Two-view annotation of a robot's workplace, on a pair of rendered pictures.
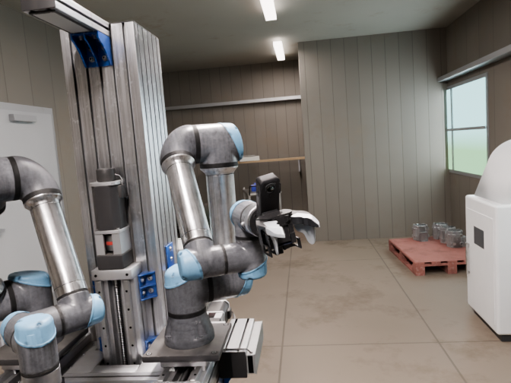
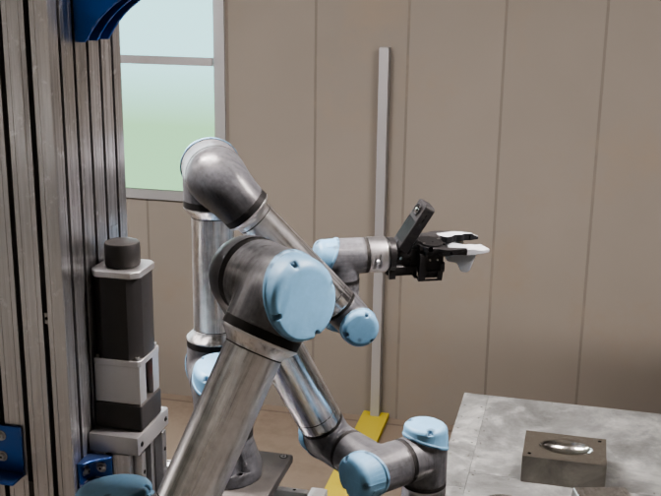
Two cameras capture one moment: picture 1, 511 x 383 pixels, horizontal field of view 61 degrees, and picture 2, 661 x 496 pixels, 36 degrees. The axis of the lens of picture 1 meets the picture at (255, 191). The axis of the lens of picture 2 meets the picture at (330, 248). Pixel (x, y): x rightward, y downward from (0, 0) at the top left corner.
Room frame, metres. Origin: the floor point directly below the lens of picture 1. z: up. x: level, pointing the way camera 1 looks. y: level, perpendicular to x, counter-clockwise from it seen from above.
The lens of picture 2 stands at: (0.86, 2.06, 2.01)
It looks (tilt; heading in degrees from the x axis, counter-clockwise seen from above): 15 degrees down; 277
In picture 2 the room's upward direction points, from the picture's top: 1 degrees clockwise
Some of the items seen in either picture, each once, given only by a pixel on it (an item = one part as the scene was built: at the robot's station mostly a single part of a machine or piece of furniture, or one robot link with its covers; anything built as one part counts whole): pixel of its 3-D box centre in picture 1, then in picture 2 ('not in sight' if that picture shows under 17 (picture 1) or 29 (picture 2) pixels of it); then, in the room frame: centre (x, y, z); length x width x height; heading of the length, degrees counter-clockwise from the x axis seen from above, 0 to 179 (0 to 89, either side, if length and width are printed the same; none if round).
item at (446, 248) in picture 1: (433, 245); not in sight; (5.36, -2.18, 0.18); 1.26 x 0.87 x 0.36; 174
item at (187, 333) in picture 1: (188, 322); (223, 449); (1.28, 0.23, 1.09); 0.15 x 0.15 x 0.10
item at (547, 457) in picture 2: not in sight; (564, 460); (0.55, -0.33, 0.83); 0.20 x 0.15 x 0.07; 173
